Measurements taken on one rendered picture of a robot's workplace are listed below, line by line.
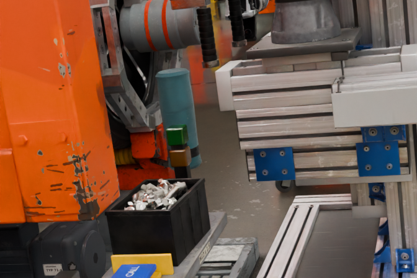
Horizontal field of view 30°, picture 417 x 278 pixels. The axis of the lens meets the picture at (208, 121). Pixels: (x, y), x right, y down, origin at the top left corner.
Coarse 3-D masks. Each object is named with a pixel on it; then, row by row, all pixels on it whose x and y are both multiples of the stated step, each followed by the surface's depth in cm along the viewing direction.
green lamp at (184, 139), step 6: (174, 126) 174; (180, 126) 173; (186, 126) 174; (168, 132) 172; (174, 132) 172; (180, 132) 172; (186, 132) 174; (168, 138) 173; (174, 138) 172; (180, 138) 172; (186, 138) 174; (168, 144) 173; (174, 144) 173; (180, 144) 172
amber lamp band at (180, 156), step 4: (184, 148) 174; (188, 148) 175; (172, 152) 173; (176, 152) 173; (180, 152) 173; (184, 152) 172; (188, 152) 174; (172, 156) 173; (176, 156) 173; (180, 156) 173; (184, 156) 173; (188, 156) 174; (172, 160) 174; (176, 160) 173; (180, 160) 173; (184, 160) 173; (188, 160) 174; (172, 164) 174; (176, 164) 174; (180, 164) 173; (184, 164) 173; (188, 164) 174
